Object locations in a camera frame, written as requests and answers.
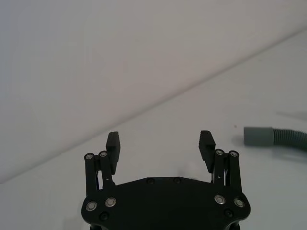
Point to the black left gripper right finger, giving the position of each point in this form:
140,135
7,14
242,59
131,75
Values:
206,151

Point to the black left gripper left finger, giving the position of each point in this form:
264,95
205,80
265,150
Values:
112,153

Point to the white table cloth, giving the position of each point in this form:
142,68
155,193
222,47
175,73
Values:
168,124

